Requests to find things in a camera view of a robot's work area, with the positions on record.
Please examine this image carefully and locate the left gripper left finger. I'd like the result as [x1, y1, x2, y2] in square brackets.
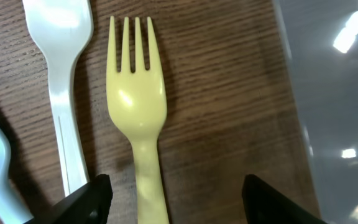
[26, 174, 113, 224]

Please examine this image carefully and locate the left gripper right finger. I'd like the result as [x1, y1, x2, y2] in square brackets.
[242, 174, 326, 224]

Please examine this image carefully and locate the yellow fork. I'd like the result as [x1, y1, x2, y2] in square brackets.
[106, 17, 169, 224]

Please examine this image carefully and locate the white fork slanted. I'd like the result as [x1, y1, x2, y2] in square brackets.
[23, 0, 93, 195]

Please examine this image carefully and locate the left clear plastic container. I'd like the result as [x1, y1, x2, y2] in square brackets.
[273, 0, 358, 223]

